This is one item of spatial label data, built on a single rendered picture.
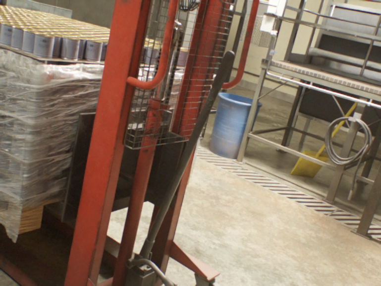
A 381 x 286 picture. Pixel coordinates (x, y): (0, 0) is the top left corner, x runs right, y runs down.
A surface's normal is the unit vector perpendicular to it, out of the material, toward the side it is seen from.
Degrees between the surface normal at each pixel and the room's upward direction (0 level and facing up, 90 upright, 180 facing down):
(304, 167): 120
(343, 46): 90
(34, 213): 88
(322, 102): 90
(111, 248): 0
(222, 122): 93
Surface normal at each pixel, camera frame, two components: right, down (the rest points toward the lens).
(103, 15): -0.59, 0.09
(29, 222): 0.79, 0.30
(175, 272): 0.22, -0.94
